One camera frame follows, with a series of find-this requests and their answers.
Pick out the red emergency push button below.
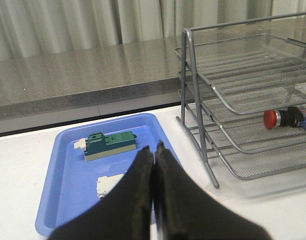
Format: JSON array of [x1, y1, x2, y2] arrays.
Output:
[[263, 106, 306, 131]]

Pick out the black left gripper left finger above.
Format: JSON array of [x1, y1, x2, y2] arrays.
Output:
[[49, 146, 154, 240]]

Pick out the white circuit breaker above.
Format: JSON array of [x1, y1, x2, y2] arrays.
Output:
[[96, 173, 124, 200]]

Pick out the grey stone counter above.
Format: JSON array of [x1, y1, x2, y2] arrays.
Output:
[[0, 18, 306, 136]]

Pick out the green relay module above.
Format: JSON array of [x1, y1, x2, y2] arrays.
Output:
[[74, 131, 137, 161]]

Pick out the grey wire rack frame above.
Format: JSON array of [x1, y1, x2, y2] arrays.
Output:
[[175, 12, 306, 188]]

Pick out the mesh tray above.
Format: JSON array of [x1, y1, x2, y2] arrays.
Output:
[[182, 98, 306, 180], [175, 31, 306, 105], [197, 67, 306, 154]]

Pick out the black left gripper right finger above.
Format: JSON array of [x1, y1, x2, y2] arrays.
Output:
[[153, 141, 271, 240]]

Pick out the white curtain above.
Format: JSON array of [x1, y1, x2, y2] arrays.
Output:
[[0, 0, 306, 61]]

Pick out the blue plastic tray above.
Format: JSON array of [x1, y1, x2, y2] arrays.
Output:
[[35, 113, 173, 237]]

